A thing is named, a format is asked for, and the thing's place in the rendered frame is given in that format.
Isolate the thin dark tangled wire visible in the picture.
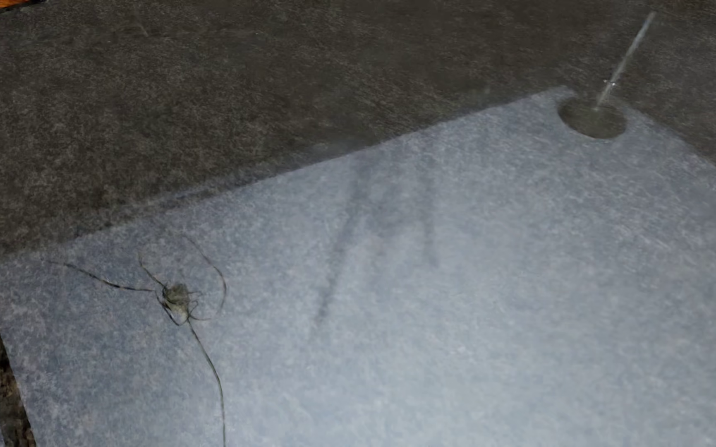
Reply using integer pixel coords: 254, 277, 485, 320
48, 235, 230, 447

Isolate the thin metal stand pole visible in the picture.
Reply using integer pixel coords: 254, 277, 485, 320
595, 10, 656, 108

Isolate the round metal stand base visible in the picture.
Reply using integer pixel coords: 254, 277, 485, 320
557, 97, 628, 140

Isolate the grey floor mat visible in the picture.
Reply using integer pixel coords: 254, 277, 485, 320
0, 86, 716, 447

